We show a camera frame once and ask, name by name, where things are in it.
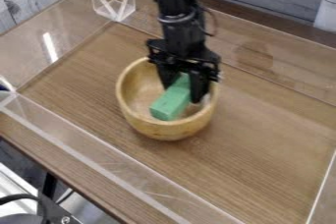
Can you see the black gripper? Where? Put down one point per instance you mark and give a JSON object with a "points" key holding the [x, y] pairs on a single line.
{"points": [[182, 52]]}

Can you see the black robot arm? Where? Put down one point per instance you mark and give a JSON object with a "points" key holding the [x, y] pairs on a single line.
{"points": [[180, 9]]}

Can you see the wooden brown bowl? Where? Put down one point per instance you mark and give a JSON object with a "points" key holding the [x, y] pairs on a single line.
{"points": [[138, 89]]}

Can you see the white cylindrical container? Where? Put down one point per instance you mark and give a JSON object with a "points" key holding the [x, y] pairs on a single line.
{"points": [[326, 16]]}

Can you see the clear acrylic corner bracket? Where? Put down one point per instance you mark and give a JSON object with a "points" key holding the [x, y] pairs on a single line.
{"points": [[115, 10]]}

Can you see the green rectangular block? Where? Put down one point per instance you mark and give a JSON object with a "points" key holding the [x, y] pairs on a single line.
{"points": [[174, 100]]}

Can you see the black metal table leg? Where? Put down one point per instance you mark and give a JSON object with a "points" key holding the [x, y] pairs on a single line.
{"points": [[50, 184]]}

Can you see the clear acrylic front wall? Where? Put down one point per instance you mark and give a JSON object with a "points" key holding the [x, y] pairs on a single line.
{"points": [[128, 190]]}

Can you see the black bracket with screw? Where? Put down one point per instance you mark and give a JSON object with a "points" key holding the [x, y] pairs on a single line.
{"points": [[52, 213]]}

